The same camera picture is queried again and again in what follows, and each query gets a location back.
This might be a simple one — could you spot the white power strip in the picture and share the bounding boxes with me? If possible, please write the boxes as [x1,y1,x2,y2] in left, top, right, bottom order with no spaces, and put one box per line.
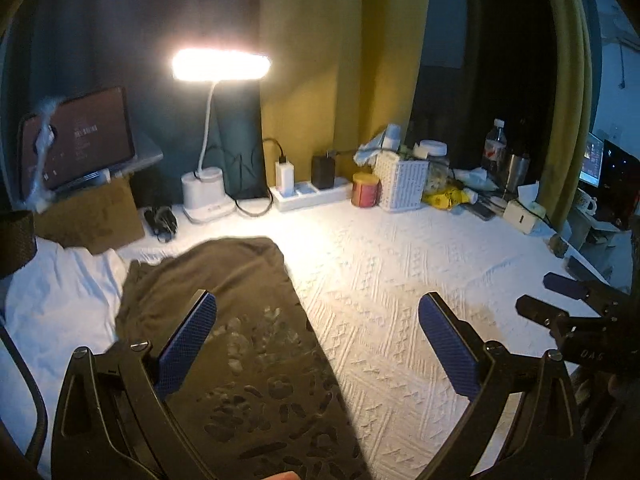
[269,176,355,212]

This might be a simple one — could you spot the white desk lamp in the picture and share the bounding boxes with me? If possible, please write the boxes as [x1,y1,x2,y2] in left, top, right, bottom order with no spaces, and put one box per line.
[171,49,273,225]

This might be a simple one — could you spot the white charger plug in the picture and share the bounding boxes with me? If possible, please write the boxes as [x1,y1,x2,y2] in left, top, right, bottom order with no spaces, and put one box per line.
[275,157,297,196]

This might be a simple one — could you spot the black strap bundle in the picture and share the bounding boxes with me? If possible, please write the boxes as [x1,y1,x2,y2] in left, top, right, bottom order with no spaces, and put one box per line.
[144,204,179,243]

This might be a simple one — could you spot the black charger cable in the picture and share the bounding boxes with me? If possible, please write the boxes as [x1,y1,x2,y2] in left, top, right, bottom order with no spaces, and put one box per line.
[232,137,290,218]

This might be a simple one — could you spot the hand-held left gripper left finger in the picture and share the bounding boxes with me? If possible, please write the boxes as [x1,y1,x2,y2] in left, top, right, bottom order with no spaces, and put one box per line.
[50,289,218,480]

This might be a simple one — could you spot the wet wipes pack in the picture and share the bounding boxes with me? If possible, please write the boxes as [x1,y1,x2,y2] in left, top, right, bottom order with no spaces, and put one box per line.
[452,167,501,192]

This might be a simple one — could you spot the glass jar white lid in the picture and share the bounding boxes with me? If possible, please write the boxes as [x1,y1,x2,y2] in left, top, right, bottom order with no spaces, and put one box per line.
[417,139,449,186]

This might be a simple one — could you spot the clear plastic wrap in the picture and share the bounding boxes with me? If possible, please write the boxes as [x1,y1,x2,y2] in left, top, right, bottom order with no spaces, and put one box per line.
[25,96,66,211]

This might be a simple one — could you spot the dark teal curtain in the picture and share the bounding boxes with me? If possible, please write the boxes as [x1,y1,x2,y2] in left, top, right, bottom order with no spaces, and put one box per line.
[10,0,266,206]

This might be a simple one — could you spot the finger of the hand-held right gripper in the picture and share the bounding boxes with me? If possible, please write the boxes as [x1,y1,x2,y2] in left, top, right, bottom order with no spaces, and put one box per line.
[516,295,576,333]
[544,272,606,303]

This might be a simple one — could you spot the red box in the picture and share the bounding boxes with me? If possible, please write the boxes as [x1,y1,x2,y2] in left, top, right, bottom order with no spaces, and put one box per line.
[19,86,164,193]

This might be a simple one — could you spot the black power adapter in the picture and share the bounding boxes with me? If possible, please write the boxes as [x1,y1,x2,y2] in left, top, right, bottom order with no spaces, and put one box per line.
[311,152,335,191]

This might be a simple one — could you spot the pale blue crumpled cloth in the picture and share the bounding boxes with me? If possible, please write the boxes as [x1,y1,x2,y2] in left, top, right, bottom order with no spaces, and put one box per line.
[354,137,388,167]

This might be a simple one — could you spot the red round tin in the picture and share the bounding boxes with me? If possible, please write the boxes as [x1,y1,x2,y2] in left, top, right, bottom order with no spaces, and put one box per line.
[351,171,382,208]

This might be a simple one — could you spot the clear water bottle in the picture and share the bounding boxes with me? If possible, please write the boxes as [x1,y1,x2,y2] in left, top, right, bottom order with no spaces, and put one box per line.
[482,119,508,181]

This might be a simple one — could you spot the yellow snack bag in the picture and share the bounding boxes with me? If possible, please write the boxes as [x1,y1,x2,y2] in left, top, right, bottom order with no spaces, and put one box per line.
[422,185,468,211]

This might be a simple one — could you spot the yellow white tissue box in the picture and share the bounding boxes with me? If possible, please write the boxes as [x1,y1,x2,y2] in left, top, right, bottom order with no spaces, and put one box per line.
[501,181,547,235]

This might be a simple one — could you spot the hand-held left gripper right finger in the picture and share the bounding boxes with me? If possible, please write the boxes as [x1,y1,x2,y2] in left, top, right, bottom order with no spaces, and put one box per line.
[415,291,586,480]

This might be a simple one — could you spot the lit computer monitor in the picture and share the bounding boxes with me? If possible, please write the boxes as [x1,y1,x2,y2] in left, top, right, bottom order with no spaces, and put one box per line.
[579,132,606,188]

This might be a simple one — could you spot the cardboard box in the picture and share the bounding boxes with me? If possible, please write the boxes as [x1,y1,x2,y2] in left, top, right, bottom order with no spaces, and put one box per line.
[34,175,146,256]

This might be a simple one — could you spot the white perforated basket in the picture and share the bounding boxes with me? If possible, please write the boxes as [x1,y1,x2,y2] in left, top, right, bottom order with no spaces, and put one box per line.
[374,152,431,211]

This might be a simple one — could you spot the yellow curtain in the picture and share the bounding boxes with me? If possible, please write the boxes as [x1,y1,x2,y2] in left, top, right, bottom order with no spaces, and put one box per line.
[259,0,433,201]
[542,0,603,241]

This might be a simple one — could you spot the steel tumbler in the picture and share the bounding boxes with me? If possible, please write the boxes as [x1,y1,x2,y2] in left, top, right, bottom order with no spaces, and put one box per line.
[504,152,531,193]

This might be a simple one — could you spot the brown t-shirt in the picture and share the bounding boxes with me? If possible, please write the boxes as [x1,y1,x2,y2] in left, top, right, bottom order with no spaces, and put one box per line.
[114,237,373,480]

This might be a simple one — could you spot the white cloth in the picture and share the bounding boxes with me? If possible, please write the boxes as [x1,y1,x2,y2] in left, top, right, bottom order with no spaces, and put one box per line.
[0,237,131,476]

